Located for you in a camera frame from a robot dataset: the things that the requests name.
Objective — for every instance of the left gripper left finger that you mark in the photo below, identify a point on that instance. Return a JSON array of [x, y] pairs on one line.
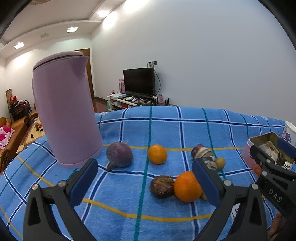
[[39, 221]]

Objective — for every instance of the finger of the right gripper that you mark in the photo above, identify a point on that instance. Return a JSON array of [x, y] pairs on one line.
[[287, 148], [261, 155]]

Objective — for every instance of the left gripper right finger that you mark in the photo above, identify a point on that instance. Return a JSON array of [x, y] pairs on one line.
[[250, 220]]

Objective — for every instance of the small yellow-green fruit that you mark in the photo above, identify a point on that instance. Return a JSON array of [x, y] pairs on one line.
[[220, 163]]

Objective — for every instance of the purple cut yam piece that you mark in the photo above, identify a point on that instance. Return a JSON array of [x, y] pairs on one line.
[[206, 155]]

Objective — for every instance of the purple round turnip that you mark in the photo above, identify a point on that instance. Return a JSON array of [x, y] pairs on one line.
[[119, 154]]

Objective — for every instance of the large orange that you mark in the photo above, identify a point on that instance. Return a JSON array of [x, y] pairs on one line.
[[187, 188]]

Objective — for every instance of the dark mangosteen shell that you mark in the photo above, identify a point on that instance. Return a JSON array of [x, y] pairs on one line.
[[162, 186]]

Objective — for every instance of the small orange tangerine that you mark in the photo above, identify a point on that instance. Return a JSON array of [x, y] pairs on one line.
[[157, 154]]

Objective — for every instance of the person's hand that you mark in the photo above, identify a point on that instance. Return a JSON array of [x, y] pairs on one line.
[[280, 228]]

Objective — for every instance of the white floral mug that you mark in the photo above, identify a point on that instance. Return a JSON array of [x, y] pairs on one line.
[[289, 133]]

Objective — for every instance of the pink metal tin box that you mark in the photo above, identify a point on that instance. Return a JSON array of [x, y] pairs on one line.
[[267, 143]]

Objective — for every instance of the wooden coffee table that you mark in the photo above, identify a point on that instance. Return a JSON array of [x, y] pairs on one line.
[[34, 132]]

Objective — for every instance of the brown leather sofa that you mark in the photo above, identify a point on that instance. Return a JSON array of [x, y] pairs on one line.
[[20, 130]]

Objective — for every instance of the blue plaid tablecloth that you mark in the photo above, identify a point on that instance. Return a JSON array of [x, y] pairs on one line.
[[119, 204]]

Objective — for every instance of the white tv stand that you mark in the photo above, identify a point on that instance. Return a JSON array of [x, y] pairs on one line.
[[118, 101]]

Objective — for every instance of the purple electric kettle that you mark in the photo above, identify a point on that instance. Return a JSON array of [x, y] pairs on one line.
[[65, 109]]

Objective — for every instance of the black flat television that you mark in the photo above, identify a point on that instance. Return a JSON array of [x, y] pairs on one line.
[[139, 81]]

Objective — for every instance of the brown wooden door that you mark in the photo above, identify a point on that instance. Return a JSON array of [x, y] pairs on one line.
[[86, 52]]

